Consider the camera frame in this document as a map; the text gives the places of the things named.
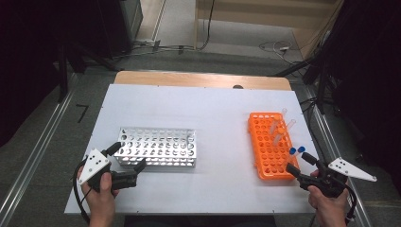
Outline black metal stand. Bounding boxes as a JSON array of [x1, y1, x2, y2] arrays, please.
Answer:
[[273, 58, 329, 115], [56, 42, 122, 104]]

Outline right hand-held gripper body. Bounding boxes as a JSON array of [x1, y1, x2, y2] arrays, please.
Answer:
[[297, 156, 378, 199]]

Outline orange plastic tube rack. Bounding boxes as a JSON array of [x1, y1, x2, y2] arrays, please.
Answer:
[[248, 112, 301, 181]]

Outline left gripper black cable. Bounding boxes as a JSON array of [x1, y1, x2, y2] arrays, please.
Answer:
[[72, 159, 93, 225]]

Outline white table board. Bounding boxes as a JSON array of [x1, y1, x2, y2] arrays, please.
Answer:
[[64, 83, 339, 216]]

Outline person's left hand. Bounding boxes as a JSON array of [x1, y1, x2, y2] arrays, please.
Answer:
[[78, 166, 121, 221]]

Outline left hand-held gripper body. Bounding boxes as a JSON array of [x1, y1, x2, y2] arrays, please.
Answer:
[[77, 148, 140, 194]]

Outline black floor cable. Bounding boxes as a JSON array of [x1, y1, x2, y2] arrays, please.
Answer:
[[198, 0, 217, 51]]

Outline person's right hand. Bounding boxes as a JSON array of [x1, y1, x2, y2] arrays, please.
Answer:
[[307, 169, 350, 221]]

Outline metal floor rail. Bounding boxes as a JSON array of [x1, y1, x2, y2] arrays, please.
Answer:
[[0, 73, 79, 227], [304, 86, 375, 227]]

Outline silver metal tube rack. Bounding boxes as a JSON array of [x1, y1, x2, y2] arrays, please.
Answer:
[[113, 127, 197, 168]]

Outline grey floor cables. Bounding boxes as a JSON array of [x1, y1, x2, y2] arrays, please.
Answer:
[[113, 38, 197, 61]]

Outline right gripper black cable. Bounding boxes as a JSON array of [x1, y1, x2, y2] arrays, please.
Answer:
[[344, 183, 359, 222]]

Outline white floor cable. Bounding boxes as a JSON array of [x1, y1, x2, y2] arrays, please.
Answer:
[[258, 40, 305, 64]]

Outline light wooden cabinet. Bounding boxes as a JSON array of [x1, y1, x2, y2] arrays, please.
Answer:
[[193, 0, 345, 61]]

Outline orange cap clear tube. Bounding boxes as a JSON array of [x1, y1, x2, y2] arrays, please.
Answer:
[[272, 126, 286, 147], [269, 114, 282, 135]]

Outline dark grey cabinet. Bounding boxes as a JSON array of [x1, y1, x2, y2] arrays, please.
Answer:
[[119, 0, 145, 55]]

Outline wooden table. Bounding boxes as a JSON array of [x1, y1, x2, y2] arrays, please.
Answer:
[[113, 70, 293, 92]]

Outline dark curtain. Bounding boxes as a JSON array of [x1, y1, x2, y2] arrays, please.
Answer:
[[315, 0, 401, 193], [0, 0, 135, 148]]

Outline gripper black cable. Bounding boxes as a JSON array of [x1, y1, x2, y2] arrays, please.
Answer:
[[344, 183, 359, 222], [72, 159, 93, 225]]

